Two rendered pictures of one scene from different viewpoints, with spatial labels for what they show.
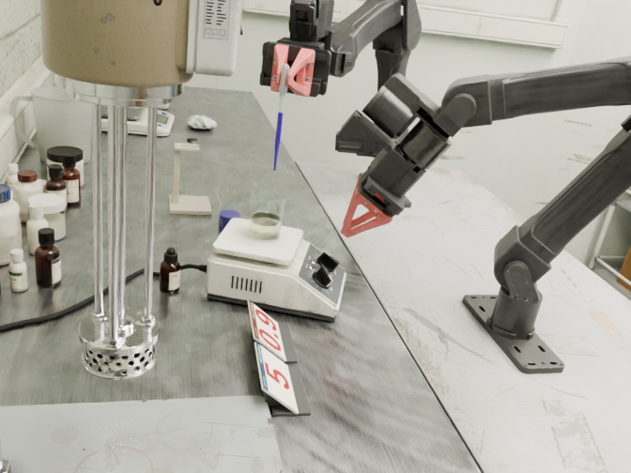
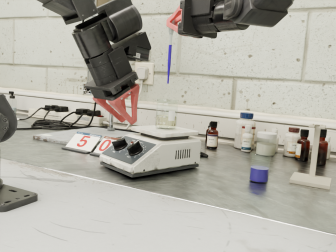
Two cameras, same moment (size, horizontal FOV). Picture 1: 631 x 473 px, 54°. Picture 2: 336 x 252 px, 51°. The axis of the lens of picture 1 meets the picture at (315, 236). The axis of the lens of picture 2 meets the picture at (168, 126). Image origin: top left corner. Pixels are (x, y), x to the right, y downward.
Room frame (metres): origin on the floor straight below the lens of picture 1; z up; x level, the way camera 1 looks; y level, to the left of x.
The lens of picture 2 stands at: (1.43, -0.51, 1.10)
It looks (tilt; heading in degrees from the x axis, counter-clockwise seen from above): 7 degrees down; 133
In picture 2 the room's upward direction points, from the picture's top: 4 degrees clockwise
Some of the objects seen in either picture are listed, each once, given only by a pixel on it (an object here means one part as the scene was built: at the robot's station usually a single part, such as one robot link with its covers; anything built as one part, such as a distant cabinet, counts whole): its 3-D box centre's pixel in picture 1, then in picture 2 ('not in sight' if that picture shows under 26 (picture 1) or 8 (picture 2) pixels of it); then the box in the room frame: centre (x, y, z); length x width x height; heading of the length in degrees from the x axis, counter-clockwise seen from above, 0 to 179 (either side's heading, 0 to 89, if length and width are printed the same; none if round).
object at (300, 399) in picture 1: (281, 376); (81, 142); (0.61, 0.02, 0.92); 0.09 x 0.06 x 0.04; 14
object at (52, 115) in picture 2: not in sight; (65, 116); (0.08, 0.28, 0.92); 0.40 x 0.06 x 0.04; 16
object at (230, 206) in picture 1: (230, 213); (259, 167); (1.06, 0.16, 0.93); 0.04 x 0.04 x 0.06
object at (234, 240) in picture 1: (260, 239); (164, 130); (0.85, 0.08, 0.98); 0.12 x 0.12 x 0.01; 85
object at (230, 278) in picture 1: (273, 267); (155, 149); (0.85, 0.06, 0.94); 0.22 x 0.13 x 0.08; 85
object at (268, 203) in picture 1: (267, 215); (165, 113); (0.86, 0.08, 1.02); 0.06 x 0.05 x 0.08; 12
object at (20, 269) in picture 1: (18, 270); not in sight; (0.75, 0.41, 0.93); 0.02 x 0.02 x 0.06
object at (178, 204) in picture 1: (191, 175); (314, 153); (1.14, 0.26, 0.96); 0.08 x 0.08 x 0.13; 17
